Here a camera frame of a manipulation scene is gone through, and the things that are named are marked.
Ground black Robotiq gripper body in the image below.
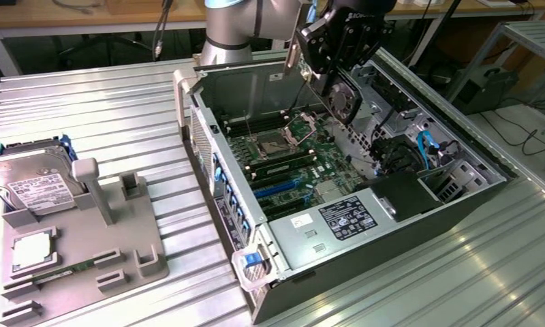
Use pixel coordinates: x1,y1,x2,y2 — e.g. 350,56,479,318
323,0,399,29

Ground CPU cooler fan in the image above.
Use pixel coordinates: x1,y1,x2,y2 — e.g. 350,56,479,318
283,33,366,127

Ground metal socket cover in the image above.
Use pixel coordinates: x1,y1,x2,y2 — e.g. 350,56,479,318
281,111,323,143

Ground thin metal locking lever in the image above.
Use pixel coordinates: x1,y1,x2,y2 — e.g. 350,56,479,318
245,109,257,141

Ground black box on floor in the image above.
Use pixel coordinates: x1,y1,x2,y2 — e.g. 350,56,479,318
454,67,520,115

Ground CPU socket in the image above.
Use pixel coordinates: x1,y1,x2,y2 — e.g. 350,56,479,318
253,133,298,160

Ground metal slat side table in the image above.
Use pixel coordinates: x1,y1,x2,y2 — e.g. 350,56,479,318
448,20,545,103

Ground green motherboard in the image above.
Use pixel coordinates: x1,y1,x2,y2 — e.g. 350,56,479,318
219,104,362,221

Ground installed green RAM stick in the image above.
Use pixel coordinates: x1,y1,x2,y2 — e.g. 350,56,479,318
248,155,319,180

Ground blue expansion slot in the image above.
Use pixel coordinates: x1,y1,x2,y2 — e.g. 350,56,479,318
253,179,302,201

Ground black plastic air shroud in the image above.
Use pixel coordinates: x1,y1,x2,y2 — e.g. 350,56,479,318
356,169,443,223

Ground open black PC case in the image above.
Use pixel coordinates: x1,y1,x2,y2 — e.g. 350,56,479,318
172,44,522,325

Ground wooden desk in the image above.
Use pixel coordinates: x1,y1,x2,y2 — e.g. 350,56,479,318
0,0,545,30

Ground grey power supply unit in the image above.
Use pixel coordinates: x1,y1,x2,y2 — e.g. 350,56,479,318
267,189,399,277

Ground blue disk caddy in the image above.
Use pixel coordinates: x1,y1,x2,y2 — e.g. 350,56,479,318
0,134,81,164

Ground hard disk with white label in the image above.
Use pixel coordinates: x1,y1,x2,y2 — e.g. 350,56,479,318
0,145,87,216

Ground grey parts rack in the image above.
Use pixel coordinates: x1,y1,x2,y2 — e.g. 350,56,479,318
0,158,172,327

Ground loose green RAM stick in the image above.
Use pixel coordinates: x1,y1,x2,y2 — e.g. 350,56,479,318
29,259,97,284

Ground silver CPU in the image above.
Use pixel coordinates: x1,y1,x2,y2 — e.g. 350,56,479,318
12,232,59,267

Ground black wire bundle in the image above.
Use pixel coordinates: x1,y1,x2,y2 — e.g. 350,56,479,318
371,136,424,178

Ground blue wire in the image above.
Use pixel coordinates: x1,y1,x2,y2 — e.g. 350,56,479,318
416,130,442,170

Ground hanging grey cable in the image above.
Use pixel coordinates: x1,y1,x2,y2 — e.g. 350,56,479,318
152,0,175,59

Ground black floor cables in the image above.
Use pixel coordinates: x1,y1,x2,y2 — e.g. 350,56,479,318
476,97,545,171

